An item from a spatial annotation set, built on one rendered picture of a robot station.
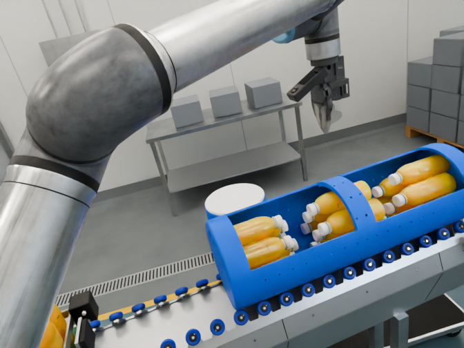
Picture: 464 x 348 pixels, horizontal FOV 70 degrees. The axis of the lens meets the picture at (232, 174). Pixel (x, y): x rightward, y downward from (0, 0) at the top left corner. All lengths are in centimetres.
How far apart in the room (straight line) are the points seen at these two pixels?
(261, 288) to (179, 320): 33
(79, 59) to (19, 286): 26
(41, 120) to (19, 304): 21
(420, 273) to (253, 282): 63
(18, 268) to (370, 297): 105
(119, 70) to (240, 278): 69
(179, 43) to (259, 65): 382
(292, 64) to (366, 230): 348
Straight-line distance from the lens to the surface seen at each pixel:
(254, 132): 438
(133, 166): 439
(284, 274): 99
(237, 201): 149
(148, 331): 121
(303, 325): 117
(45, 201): 47
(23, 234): 46
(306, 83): 94
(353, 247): 107
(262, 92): 351
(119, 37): 40
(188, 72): 44
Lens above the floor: 176
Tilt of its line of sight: 24 degrees down
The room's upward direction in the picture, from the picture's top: 12 degrees counter-clockwise
